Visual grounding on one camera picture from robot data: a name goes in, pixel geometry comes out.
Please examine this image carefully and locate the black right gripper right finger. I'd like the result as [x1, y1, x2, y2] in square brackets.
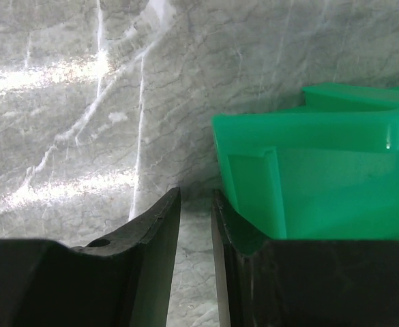
[211, 189, 399, 326]

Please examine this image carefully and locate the green compartment bin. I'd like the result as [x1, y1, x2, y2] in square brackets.
[212, 83, 399, 240]

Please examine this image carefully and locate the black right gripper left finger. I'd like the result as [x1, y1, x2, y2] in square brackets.
[0, 187, 181, 326]

